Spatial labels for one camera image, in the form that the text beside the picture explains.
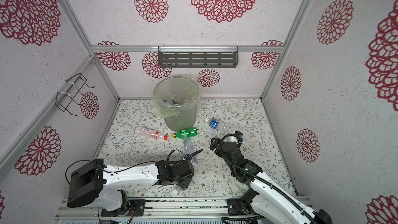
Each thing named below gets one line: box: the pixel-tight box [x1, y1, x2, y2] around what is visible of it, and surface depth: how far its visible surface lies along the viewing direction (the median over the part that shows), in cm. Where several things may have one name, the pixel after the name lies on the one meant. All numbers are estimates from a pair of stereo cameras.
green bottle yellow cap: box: [171, 127, 198, 139], surface depth 99 cm
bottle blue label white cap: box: [172, 184, 186, 196], surface depth 77 cm
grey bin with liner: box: [152, 75, 200, 131], surface depth 96 cm
